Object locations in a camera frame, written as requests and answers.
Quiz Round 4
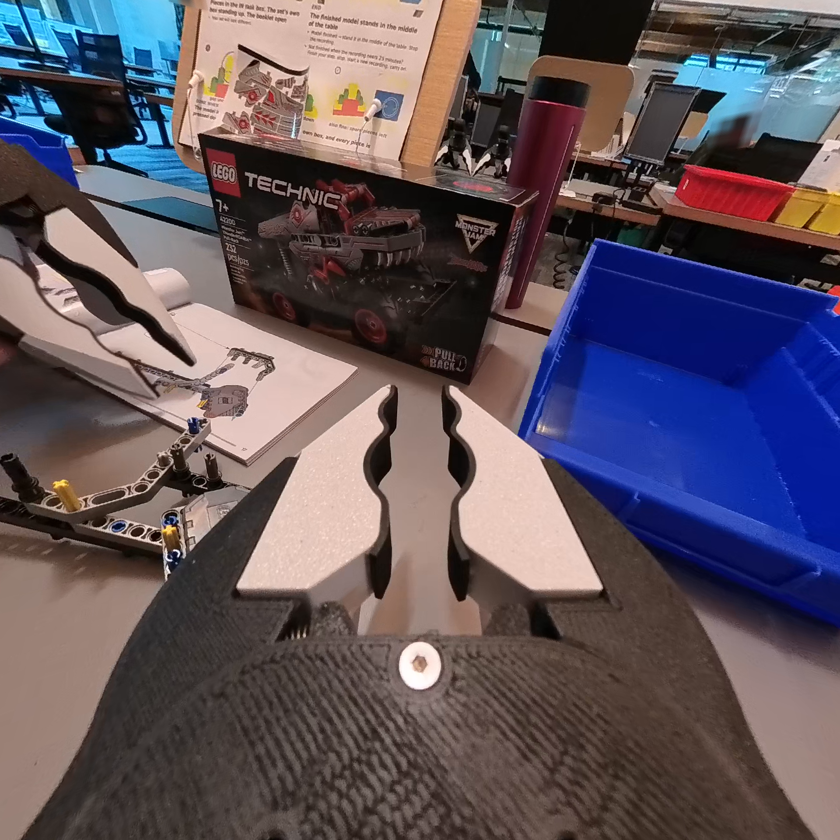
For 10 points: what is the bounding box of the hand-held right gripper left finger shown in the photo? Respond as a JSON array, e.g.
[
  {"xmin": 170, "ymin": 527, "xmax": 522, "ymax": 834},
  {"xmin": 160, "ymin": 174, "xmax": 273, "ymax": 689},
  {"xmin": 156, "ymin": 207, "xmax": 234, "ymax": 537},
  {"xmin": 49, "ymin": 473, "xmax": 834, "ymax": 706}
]
[{"xmin": 234, "ymin": 385, "xmax": 399, "ymax": 631}]

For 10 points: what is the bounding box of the grey brick toy model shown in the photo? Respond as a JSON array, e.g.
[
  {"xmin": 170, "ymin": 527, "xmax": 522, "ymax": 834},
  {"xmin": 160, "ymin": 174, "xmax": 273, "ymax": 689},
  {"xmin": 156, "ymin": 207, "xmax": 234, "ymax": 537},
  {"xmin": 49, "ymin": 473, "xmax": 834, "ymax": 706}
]
[{"xmin": 0, "ymin": 416, "xmax": 253, "ymax": 581}]

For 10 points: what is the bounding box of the black office chair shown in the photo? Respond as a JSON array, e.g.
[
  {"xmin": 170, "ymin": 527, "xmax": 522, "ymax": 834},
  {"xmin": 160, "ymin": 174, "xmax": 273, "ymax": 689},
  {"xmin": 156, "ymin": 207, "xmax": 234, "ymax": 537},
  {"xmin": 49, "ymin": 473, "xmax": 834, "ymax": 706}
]
[{"xmin": 46, "ymin": 29, "xmax": 148, "ymax": 165}]

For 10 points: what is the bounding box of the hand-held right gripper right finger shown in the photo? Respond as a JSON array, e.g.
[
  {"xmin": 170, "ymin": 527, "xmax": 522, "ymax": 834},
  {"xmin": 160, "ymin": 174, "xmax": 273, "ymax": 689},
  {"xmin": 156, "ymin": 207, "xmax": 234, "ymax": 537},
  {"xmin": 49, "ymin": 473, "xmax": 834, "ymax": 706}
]
[{"xmin": 441, "ymin": 385, "xmax": 605, "ymax": 632}]

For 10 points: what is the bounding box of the white instruction booklet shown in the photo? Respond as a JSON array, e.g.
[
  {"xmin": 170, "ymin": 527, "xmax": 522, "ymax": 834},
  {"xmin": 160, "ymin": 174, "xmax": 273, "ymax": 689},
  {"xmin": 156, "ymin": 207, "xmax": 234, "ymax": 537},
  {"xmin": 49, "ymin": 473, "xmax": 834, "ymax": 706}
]
[{"xmin": 0, "ymin": 268, "xmax": 359, "ymax": 467}]

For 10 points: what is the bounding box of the red plastic bin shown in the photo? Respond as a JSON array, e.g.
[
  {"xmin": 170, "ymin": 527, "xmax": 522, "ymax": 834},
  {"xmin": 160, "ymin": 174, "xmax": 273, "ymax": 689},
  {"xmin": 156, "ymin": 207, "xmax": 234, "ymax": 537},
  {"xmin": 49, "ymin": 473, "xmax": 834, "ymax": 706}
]
[{"xmin": 676, "ymin": 164, "xmax": 795, "ymax": 223}]

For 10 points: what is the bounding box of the wooden table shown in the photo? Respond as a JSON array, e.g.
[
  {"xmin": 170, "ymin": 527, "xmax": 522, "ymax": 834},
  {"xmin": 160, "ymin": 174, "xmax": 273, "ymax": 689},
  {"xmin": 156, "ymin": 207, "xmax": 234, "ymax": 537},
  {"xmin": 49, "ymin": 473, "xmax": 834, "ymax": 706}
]
[{"xmin": 650, "ymin": 184, "xmax": 840, "ymax": 277}]

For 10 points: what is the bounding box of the small blue plastic bin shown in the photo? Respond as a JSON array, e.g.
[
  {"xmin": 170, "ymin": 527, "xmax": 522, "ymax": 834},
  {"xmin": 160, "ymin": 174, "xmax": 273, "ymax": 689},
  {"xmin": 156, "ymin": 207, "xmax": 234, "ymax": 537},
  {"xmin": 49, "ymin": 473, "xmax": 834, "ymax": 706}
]
[{"xmin": 0, "ymin": 117, "xmax": 78, "ymax": 191}]

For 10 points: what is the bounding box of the maroon water bottle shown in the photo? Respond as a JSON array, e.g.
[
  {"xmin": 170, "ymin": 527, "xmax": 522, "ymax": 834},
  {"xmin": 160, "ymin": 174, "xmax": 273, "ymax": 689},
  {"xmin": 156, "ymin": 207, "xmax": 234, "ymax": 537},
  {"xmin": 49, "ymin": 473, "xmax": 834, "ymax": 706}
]
[{"xmin": 504, "ymin": 75, "xmax": 587, "ymax": 309}]

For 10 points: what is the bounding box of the printed instruction sheet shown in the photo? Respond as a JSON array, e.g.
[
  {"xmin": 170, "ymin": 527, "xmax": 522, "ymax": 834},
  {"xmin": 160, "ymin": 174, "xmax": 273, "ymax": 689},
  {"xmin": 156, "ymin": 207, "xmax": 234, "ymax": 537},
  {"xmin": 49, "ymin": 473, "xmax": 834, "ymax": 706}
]
[{"xmin": 190, "ymin": 0, "xmax": 447, "ymax": 161}]

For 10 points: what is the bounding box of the black toy truck box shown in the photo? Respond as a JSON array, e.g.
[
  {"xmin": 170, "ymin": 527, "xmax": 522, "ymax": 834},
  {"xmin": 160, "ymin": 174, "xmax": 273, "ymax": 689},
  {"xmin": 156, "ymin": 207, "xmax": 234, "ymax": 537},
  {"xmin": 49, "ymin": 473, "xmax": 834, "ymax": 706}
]
[{"xmin": 198, "ymin": 130, "xmax": 540, "ymax": 385}]

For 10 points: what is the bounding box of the large blue plastic bin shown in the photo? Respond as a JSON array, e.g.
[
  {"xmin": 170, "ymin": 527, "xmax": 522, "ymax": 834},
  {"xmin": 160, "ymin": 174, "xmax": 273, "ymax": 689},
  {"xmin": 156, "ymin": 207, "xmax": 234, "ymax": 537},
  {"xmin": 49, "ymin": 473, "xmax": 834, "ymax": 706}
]
[{"xmin": 518, "ymin": 238, "xmax": 840, "ymax": 624}]

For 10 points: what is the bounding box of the instruction sheet on wooden board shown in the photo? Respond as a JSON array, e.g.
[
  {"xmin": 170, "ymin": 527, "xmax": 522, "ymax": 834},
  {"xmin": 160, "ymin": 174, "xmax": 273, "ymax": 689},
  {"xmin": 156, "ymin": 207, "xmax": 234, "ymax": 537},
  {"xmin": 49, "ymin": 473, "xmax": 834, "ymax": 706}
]
[{"xmin": 172, "ymin": 0, "xmax": 481, "ymax": 181}]

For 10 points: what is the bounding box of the black monitor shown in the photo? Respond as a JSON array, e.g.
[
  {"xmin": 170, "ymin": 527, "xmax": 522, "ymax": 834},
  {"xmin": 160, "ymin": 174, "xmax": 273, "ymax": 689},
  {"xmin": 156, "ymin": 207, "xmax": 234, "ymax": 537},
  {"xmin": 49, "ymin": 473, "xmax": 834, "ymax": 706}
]
[{"xmin": 623, "ymin": 82, "xmax": 702, "ymax": 168}]

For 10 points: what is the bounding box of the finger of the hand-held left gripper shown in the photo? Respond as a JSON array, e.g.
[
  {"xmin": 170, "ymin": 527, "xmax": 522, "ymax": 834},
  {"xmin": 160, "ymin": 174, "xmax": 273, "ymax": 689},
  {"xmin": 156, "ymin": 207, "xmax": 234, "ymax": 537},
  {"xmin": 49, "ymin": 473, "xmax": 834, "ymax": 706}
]
[
  {"xmin": 0, "ymin": 220, "xmax": 160, "ymax": 400},
  {"xmin": 36, "ymin": 206, "xmax": 199, "ymax": 367}
]

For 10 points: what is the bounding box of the grey red sticker sheet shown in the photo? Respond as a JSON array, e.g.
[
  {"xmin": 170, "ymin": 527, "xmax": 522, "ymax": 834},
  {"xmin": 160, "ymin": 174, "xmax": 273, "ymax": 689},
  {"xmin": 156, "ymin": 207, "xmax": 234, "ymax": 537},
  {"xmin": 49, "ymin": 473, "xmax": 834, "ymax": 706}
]
[{"xmin": 223, "ymin": 46, "xmax": 311, "ymax": 139}]

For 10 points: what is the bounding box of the white carton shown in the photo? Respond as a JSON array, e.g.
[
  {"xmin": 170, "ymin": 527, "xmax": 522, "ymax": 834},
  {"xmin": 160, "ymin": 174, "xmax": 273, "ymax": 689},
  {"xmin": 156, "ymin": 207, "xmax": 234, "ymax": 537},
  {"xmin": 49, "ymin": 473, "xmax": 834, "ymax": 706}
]
[{"xmin": 801, "ymin": 141, "xmax": 840, "ymax": 191}]

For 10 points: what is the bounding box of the small black stand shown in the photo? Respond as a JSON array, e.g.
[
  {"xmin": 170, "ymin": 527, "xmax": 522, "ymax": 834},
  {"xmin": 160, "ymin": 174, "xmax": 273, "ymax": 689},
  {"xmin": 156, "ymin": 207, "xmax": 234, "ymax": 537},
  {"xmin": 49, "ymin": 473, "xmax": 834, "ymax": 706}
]
[
  {"xmin": 436, "ymin": 120, "xmax": 475, "ymax": 173},
  {"xmin": 478, "ymin": 125, "xmax": 516, "ymax": 179}
]

